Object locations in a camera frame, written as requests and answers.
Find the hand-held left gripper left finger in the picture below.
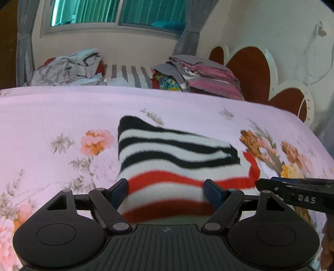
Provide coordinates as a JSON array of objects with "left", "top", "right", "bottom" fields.
[{"left": 46, "top": 178, "right": 133, "bottom": 235}]

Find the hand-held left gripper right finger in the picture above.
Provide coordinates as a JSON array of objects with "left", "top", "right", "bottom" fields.
[{"left": 200, "top": 179, "right": 287, "bottom": 234}]

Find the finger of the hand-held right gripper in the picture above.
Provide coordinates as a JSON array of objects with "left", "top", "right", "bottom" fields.
[{"left": 256, "top": 177, "right": 334, "bottom": 213}]

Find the red black white striped shirt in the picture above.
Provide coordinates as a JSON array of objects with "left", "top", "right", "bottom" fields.
[{"left": 117, "top": 115, "right": 262, "bottom": 225}]

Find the person's right forearm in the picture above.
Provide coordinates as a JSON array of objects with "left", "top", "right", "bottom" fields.
[{"left": 321, "top": 221, "right": 334, "bottom": 271}]

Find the stack of folded clothes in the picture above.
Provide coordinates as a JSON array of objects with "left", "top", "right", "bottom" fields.
[{"left": 154, "top": 55, "right": 245, "bottom": 101}]

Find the pile of grey crumpled clothes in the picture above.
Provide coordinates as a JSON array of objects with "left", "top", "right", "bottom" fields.
[{"left": 23, "top": 48, "right": 108, "bottom": 87}]

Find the pink floral bed sheet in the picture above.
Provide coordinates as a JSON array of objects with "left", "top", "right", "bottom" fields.
[{"left": 0, "top": 85, "right": 334, "bottom": 271}]

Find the grey white striped pillow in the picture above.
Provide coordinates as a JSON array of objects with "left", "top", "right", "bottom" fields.
[{"left": 104, "top": 65, "right": 155, "bottom": 89}]

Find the colourful floral cloth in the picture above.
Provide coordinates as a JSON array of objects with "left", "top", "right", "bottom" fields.
[{"left": 152, "top": 71, "right": 183, "bottom": 92}]

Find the brown white headboard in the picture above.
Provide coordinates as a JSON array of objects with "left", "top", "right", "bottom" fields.
[{"left": 209, "top": 44, "right": 315, "bottom": 128}]

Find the grey curtain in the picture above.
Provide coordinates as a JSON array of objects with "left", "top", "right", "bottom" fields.
[
  {"left": 173, "top": 0, "right": 219, "bottom": 56},
  {"left": 16, "top": 0, "right": 36, "bottom": 87}
]

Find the brown wooden door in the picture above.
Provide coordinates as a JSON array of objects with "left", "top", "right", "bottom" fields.
[{"left": 0, "top": 0, "right": 19, "bottom": 89}]

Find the window with white frame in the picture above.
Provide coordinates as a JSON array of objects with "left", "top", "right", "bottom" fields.
[{"left": 40, "top": 0, "right": 189, "bottom": 40}]

